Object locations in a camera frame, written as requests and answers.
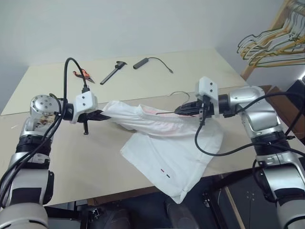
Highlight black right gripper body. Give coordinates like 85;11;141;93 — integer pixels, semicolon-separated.
197;94;212;126

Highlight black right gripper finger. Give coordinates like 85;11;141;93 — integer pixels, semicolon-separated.
177;108;201;118
174;101;200;111

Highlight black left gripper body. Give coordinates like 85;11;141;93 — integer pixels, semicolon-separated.
78;110;101;135

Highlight thin wire clothes hanger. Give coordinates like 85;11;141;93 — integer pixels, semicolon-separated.
155;91;191;116

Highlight white cloth garment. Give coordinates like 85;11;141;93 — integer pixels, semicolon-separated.
102;100;225;205

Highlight wooden hanger rack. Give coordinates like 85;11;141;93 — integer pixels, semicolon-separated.
240;0;305;81

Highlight black caliper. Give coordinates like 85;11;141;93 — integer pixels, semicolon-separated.
99;61;128;86

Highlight brown wooden furniture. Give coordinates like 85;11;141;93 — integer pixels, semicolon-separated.
261;78;305;142

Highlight dark rounded shape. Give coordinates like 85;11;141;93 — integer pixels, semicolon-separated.
165;197;199;229
104;208;131;229

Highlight wooden stick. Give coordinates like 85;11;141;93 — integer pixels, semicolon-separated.
224;187;246;229

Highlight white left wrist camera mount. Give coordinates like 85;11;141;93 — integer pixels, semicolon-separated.
70;91;99;125

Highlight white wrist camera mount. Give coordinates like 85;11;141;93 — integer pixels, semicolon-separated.
70;91;99;125
194;76;219;118

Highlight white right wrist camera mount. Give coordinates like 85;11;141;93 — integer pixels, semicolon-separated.
194;76;219;118

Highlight orange handled pliers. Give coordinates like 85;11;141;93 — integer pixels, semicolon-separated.
72;68;96;84

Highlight black adapter with cable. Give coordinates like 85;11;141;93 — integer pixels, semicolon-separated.
132;57;174;74

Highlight black metal table frame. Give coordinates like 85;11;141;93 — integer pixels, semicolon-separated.
44;175;241;229

